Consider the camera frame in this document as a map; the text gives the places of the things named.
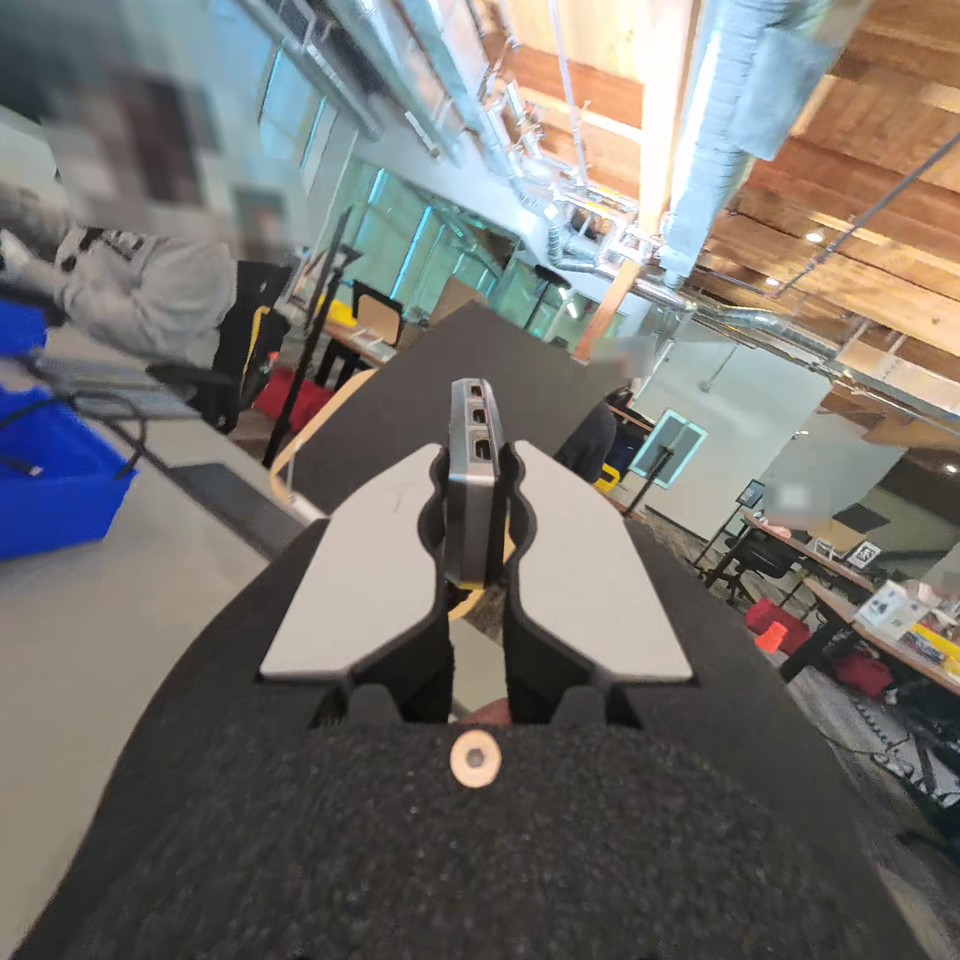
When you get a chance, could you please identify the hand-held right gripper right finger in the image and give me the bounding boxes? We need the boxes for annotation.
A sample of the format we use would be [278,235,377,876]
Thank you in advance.
[501,441,695,727]

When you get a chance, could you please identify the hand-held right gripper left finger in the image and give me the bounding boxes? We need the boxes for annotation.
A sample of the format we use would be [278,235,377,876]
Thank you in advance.
[258,442,455,725]

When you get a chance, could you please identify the grey video switch box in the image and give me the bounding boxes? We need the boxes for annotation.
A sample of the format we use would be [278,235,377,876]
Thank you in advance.
[442,377,505,588]

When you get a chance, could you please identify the blue plastic bin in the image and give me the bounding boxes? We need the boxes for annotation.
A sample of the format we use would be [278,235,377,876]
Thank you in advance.
[0,382,141,564]

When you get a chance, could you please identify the grey desk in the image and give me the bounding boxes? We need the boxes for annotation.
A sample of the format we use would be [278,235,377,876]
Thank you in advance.
[0,322,470,946]

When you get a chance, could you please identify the black office chair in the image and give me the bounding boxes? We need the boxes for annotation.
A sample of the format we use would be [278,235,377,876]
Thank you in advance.
[703,527,798,607]

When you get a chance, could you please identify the red storage bin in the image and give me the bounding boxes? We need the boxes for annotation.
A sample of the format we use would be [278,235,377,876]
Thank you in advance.
[744,596,813,655]
[253,366,335,435]
[831,647,895,700]

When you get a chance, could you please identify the dark grey divider panel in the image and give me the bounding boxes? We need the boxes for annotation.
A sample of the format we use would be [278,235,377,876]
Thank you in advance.
[268,302,640,625]

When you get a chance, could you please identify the wooden work table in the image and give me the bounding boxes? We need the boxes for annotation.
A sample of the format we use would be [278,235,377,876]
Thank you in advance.
[741,510,960,699]

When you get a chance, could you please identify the black tripod stand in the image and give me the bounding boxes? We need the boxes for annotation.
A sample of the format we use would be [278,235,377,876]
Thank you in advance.
[261,204,355,468]

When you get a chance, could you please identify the black chair yellow strap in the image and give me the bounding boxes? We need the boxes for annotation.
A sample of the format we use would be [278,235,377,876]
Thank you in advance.
[198,258,295,436]

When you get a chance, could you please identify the black cable silver plug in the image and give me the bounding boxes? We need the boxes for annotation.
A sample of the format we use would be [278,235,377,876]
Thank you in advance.
[0,396,141,483]

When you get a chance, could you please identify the silver ventilation duct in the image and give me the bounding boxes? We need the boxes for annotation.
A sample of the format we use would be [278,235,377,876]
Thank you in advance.
[660,0,875,290]

